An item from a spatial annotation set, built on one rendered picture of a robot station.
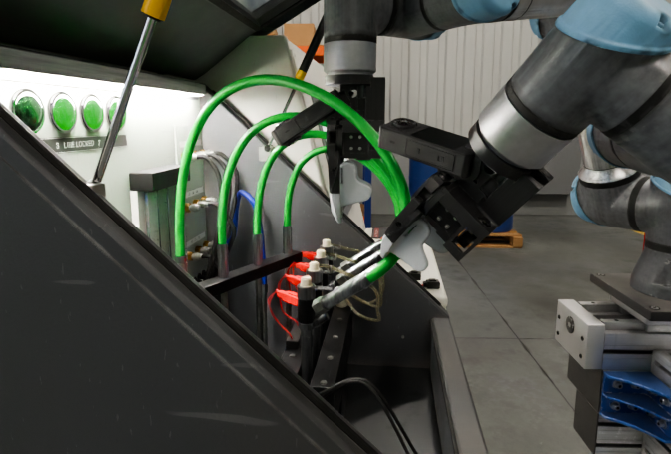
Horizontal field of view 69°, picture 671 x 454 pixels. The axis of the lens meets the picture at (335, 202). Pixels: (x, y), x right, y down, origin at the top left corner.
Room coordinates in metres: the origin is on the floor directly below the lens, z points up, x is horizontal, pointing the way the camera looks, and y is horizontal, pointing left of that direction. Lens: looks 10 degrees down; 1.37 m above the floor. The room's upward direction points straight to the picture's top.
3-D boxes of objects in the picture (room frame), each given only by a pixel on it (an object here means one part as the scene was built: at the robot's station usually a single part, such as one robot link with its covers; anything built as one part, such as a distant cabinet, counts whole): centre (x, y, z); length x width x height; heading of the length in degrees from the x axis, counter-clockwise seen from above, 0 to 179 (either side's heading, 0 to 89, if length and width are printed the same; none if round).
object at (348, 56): (0.72, -0.02, 1.45); 0.08 x 0.08 x 0.05
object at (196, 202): (1.00, 0.28, 1.20); 0.13 x 0.03 x 0.31; 174
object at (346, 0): (0.72, -0.02, 1.53); 0.09 x 0.08 x 0.11; 119
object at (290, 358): (0.85, 0.03, 0.91); 0.34 x 0.10 x 0.15; 174
